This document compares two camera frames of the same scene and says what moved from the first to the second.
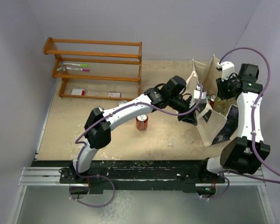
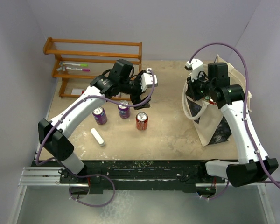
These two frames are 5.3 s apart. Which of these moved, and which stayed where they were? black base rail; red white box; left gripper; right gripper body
Moved: left gripper; right gripper body
Stayed: black base rail; red white box
